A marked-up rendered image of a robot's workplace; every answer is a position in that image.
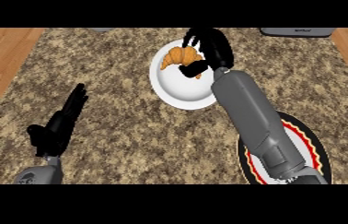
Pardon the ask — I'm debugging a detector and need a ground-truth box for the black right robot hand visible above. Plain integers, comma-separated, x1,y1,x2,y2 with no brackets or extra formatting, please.
178,27,234,79

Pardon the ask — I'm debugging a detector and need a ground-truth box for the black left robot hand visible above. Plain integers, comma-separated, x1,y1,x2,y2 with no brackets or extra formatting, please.
26,83,90,158

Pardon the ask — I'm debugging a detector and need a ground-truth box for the golden brown croissant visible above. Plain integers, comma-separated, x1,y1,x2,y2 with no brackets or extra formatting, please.
159,46,205,80

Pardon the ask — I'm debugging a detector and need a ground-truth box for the white plate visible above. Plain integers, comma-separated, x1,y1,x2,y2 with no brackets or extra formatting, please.
147,39,218,111

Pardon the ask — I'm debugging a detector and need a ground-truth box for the black red-rimmed plate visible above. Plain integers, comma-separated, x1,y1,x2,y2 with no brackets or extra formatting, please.
236,111,333,185

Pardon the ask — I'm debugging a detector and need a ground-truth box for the grey appliance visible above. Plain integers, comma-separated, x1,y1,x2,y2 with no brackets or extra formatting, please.
258,27,339,39

